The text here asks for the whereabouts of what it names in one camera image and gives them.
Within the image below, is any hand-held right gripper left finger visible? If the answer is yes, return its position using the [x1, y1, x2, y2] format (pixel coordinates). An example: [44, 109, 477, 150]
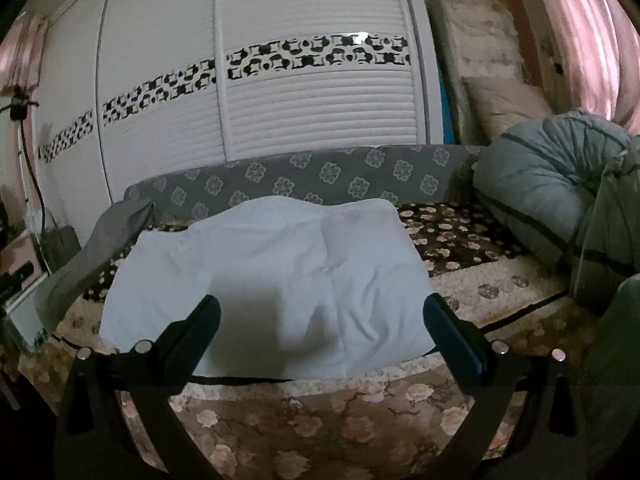
[64, 295, 222, 480]

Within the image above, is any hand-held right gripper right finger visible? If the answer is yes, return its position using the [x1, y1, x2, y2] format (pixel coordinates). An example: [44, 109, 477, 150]
[423, 292, 578, 480]

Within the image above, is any light blue jacket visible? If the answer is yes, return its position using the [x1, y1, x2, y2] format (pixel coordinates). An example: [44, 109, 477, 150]
[100, 196, 437, 380]

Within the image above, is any plain grey cloth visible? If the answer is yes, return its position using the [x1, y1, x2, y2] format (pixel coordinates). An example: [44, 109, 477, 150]
[37, 199, 153, 331]

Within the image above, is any beige floral bedspread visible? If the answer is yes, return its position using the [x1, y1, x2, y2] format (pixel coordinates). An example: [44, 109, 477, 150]
[20, 255, 601, 480]

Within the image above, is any dark grey pouch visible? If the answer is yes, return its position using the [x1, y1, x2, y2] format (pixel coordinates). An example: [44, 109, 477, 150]
[40, 227, 81, 273]

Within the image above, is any grey striped quilt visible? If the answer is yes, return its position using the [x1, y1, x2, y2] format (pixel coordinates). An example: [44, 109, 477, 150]
[471, 109, 640, 396]

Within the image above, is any white box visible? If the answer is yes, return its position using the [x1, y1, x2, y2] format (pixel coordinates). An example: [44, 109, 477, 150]
[0, 232, 51, 356]

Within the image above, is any grey patterned headboard cushion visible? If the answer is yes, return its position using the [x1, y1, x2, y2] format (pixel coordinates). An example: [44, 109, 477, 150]
[124, 144, 488, 221]

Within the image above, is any beige pillow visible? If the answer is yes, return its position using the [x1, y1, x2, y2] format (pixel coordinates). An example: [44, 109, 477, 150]
[462, 76, 553, 141]

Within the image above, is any white louvred wardrobe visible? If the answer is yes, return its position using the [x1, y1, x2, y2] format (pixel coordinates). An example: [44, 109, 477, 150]
[30, 0, 446, 206]

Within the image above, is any wrapped white bedding stack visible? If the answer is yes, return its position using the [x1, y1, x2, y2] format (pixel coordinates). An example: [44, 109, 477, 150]
[430, 0, 526, 146]

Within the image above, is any pink curtain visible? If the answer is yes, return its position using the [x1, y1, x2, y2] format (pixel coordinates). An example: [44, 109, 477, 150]
[0, 15, 51, 96]
[530, 0, 640, 133]

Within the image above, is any black cable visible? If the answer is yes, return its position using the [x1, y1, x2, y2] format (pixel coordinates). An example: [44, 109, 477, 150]
[9, 85, 48, 241]

